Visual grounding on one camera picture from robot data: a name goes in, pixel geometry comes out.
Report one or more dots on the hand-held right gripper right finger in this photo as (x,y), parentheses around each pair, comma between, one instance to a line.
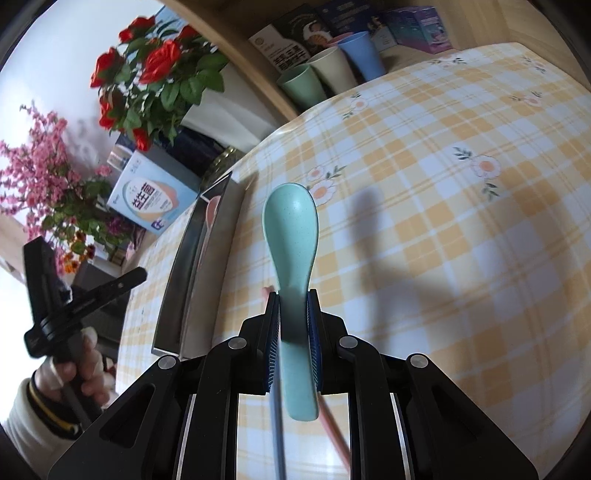
(314,350)

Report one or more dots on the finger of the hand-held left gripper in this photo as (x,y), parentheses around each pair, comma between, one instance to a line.
(101,290)

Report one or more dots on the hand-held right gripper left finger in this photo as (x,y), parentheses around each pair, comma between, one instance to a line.
(273,341)

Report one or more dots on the metal utensil tray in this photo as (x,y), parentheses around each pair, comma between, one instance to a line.
(221,258)

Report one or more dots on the teal spoon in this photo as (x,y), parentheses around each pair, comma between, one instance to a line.
(288,230)

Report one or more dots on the pink spoon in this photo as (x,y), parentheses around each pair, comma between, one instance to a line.
(213,212)

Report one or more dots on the person's left forearm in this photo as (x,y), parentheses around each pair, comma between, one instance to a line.
(27,429)

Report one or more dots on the person's left hand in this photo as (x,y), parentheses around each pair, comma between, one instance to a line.
(99,374)

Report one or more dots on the long pink chopstick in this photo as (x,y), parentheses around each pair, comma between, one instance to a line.
(334,438)

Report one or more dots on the pink blossom plant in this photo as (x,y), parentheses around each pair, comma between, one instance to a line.
(41,184)

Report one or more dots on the white and blue carton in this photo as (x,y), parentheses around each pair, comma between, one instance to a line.
(147,198)

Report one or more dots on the silver blue package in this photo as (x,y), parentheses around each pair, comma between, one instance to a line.
(121,152)

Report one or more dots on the dark blue container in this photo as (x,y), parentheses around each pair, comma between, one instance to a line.
(194,147)

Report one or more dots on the gold rimmed tin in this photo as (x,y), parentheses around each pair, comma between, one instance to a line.
(226,154)

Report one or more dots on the white faceted vase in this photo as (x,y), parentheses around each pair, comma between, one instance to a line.
(217,115)

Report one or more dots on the red rose bouquet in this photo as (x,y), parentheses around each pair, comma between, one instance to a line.
(161,64)

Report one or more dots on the green cup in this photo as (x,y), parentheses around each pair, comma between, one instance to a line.
(302,87)

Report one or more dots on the beige cup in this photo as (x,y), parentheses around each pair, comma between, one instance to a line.
(332,71)

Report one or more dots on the white and black box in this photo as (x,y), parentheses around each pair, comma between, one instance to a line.
(277,50)

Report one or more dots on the blue cup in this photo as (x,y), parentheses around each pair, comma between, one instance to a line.
(362,57)

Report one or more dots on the pink cup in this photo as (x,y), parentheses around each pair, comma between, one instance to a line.
(337,39)

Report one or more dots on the dark printed box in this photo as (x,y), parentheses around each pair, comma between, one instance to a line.
(300,25)

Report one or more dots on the small white box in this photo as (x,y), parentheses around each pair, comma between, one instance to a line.
(384,39)

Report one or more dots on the blue printed box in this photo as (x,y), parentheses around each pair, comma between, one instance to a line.
(346,14)

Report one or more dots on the purple box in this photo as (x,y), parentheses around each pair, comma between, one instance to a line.
(420,27)

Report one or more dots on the wooden shelf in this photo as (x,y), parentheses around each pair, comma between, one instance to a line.
(480,25)

